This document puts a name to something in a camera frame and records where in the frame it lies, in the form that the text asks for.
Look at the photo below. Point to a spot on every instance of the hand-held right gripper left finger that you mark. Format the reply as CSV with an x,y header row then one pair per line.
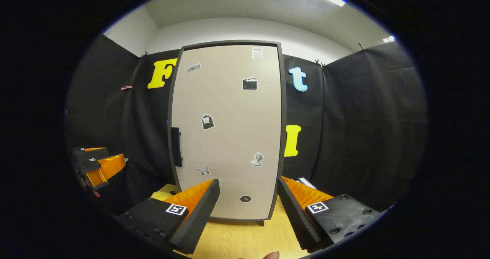
x,y
199,217

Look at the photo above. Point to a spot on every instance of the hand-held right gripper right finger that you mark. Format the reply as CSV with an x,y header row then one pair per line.
x,y
296,217

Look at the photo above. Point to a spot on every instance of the beige cabinet door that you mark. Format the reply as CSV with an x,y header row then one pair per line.
x,y
229,136

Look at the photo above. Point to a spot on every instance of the small ceiling light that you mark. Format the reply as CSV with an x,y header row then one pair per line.
x,y
389,39

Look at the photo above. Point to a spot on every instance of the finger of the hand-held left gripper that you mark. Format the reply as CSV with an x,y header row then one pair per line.
x,y
90,154
103,169

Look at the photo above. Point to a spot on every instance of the black backdrop cloth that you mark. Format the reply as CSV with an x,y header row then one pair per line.
x,y
363,128

